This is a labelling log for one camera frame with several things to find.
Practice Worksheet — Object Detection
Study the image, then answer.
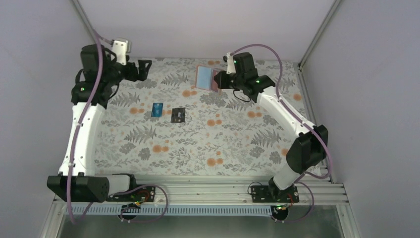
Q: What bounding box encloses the aluminium mounting rail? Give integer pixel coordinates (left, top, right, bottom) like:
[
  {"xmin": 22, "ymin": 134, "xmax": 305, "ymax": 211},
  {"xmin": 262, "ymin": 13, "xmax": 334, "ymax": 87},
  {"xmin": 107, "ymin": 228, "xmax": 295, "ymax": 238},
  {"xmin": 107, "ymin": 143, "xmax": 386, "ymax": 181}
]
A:
[{"xmin": 54, "ymin": 176, "xmax": 349, "ymax": 207}]

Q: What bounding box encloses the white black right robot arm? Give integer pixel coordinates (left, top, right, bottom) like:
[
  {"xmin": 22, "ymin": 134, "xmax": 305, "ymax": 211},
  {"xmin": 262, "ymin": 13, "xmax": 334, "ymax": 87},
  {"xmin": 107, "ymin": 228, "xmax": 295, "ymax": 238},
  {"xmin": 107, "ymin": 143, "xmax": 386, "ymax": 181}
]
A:
[{"xmin": 213, "ymin": 52, "xmax": 329, "ymax": 202}]

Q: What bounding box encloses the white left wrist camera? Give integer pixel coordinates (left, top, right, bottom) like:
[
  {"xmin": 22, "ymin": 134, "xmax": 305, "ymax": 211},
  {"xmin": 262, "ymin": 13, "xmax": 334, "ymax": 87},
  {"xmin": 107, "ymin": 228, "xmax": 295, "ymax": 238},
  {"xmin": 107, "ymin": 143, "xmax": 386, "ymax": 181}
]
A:
[{"xmin": 111, "ymin": 38, "xmax": 131, "ymax": 66}]

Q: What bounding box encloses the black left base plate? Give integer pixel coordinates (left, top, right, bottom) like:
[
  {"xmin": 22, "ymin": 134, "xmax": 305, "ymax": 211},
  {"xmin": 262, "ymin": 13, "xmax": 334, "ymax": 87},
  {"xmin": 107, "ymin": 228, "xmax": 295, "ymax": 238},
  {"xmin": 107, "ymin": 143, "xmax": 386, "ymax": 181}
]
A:
[{"xmin": 105, "ymin": 185, "xmax": 156, "ymax": 203}]

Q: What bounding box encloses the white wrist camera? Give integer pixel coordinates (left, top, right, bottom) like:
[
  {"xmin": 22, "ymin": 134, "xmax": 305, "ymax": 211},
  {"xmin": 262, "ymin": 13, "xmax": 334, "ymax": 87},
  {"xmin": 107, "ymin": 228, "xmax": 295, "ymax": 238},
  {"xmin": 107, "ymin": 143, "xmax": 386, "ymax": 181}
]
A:
[
  {"xmin": 111, "ymin": 38, "xmax": 131, "ymax": 66},
  {"xmin": 223, "ymin": 52, "xmax": 236, "ymax": 74}
]

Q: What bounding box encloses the floral patterned table mat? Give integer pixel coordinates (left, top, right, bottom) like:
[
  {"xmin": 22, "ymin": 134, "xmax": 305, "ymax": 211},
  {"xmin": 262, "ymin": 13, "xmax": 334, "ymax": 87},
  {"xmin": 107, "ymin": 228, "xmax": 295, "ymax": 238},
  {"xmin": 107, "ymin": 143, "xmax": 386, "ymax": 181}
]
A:
[{"xmin": 94, "ymin": 58, "xmax": 293, "ymax": 176}]

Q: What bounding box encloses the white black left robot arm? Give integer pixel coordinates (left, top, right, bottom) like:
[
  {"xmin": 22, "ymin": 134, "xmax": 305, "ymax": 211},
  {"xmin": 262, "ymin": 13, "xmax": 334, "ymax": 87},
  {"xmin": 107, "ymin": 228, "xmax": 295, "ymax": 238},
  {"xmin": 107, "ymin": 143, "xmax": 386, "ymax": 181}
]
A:
[{"xmin": 47, "ymin": 40, "xmax": 152, "ymax": 203}]

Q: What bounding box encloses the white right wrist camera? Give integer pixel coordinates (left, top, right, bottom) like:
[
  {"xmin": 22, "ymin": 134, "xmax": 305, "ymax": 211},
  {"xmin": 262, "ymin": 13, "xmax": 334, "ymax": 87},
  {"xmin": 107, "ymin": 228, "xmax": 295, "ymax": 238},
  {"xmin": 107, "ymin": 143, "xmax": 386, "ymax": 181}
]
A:
[{"xmin": 223, "ymin": 52, "xmax": 236, "ymax": 74}]

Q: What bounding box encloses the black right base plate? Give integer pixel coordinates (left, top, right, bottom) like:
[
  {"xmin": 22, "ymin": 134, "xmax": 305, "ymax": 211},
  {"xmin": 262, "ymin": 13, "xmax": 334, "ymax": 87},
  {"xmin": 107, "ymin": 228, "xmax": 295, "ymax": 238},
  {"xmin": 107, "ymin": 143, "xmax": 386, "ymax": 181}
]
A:
[{"xmin": 250, "ymin": 185, "xmax": 300, "ymax": 203}]

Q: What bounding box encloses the blue credit card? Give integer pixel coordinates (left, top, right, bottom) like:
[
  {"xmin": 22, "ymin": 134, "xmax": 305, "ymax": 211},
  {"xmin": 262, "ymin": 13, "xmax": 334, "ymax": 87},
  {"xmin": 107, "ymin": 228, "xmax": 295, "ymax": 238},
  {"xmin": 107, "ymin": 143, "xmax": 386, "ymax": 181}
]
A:
[{"xmin": 151, "ymin": 103, "xmax": 163, "ymax": 118}]

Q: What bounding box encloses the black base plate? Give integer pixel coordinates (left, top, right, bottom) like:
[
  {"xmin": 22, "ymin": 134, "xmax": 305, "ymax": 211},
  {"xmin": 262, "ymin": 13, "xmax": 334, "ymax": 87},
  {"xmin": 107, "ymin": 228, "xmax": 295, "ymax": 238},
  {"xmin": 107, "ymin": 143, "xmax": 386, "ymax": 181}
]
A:
[
  {"xmin": 105, "ymin": 185, "xmax": 156, "ymax": 203},
  {"xmin": 250, "ymin": 185, "xmax": 300, "ymax": 203}
]

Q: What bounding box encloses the grey slotted cable duct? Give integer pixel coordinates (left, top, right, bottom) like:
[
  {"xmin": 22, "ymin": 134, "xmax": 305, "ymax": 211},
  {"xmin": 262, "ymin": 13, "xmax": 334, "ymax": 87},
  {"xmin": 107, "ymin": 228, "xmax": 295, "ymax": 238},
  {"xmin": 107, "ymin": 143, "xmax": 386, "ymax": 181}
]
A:
[{"xmin": 72, "ymin": 204, "xmax": 273, "ymax": 217}]

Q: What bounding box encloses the black VIP card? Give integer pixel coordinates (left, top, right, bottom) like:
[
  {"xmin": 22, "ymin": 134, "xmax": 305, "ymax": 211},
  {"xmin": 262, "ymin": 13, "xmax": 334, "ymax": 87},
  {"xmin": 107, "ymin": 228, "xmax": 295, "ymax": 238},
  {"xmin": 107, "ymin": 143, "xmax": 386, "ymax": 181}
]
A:
[
  {"xmin": 171, "ymin": 108, "xmax": 182, "ymax": 123},
  {"xmin": 171, "ymin": 108, "xmax": 185, "ymax": 123}
]

